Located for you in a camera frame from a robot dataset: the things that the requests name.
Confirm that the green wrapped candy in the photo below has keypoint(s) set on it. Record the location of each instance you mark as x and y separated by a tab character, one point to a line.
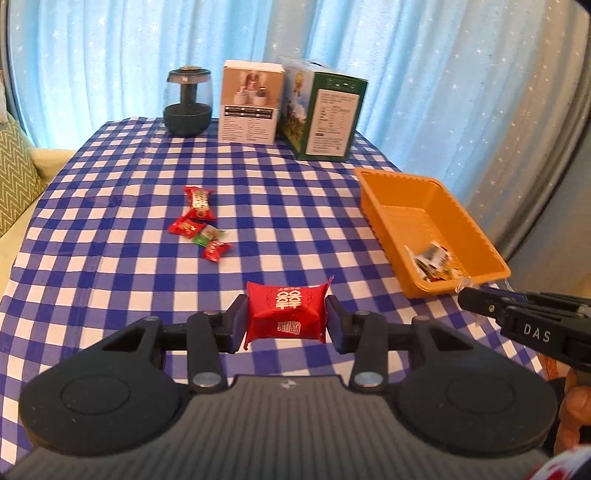
203	236

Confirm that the grey starry curtain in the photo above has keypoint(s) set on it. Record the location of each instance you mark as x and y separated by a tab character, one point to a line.
554	161

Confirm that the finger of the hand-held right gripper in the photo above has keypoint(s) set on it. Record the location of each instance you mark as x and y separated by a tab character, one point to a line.
508	296
480	302

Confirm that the blue white checkered tablecloth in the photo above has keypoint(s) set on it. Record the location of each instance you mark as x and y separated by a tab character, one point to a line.
300	221

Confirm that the green cardboard box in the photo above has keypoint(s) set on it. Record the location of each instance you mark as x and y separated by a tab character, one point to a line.
323	115

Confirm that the brown candy clear wrapper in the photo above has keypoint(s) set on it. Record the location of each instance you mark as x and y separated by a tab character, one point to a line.
464	284

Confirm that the large red snack packet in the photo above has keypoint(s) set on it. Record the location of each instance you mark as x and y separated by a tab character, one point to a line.
286	309

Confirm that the pale yellow sofa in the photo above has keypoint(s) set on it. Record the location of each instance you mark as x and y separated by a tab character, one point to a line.
46	159

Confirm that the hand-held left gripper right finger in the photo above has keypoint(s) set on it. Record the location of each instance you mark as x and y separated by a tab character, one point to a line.
333	323

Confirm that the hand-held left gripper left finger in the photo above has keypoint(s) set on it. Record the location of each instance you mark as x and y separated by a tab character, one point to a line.
240	323

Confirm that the blue starry curtain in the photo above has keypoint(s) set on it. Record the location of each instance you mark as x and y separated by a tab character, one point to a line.
184	37

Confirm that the red white patterned clothing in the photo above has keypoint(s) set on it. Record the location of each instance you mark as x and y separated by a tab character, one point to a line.
565	468

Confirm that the long red twist candy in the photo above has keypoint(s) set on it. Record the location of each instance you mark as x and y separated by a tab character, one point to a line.
199	201

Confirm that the green chevron pillow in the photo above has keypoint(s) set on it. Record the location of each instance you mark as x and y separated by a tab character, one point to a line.
18	180

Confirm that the small red snack packet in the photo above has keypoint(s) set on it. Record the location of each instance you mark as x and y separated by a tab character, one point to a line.
184	226

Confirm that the orange plastic tray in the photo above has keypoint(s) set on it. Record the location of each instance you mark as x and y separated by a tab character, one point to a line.
406	207

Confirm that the white cardboard box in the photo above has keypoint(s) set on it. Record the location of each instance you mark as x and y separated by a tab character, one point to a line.
249	104

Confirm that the dark glass humidifier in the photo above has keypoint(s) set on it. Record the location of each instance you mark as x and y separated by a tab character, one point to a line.
188	108

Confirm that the person's right hand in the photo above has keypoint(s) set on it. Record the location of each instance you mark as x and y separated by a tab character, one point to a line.
577	415

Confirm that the red wrapped candy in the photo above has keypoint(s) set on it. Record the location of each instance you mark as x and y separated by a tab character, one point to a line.
214	250

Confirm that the dark bar clear packet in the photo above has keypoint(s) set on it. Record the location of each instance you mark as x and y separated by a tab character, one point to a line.
434	254

